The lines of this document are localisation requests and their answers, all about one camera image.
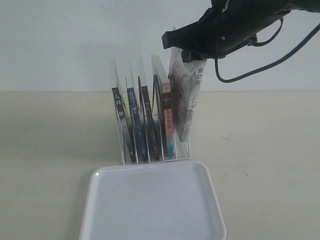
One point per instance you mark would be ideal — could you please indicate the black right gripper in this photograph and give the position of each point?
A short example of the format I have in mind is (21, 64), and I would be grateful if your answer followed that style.
(227, 26)

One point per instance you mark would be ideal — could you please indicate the white grey spine book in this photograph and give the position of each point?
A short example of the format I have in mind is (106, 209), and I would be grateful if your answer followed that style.
(186, 79)

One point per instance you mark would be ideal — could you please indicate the red teal spine book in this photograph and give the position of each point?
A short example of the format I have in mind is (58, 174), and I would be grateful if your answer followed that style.
(163, 94)

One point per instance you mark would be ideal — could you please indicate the dark blue book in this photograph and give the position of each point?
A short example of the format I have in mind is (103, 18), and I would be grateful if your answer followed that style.
(139, 132)

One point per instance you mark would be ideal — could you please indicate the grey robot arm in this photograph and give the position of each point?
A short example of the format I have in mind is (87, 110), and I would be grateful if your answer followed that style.
(305, 6)

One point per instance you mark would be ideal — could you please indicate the dark maroon book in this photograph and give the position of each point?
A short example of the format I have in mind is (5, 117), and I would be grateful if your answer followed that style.
(153, 143)

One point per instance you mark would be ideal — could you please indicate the black grey book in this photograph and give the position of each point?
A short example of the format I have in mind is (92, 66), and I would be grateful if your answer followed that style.
(121, 111)

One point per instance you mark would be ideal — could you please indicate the white plastic tray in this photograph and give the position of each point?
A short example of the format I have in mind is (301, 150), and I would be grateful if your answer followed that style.
(173, 200)

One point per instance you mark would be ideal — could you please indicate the white wire book rack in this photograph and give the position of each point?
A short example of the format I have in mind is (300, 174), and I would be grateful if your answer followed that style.
(182, 149)

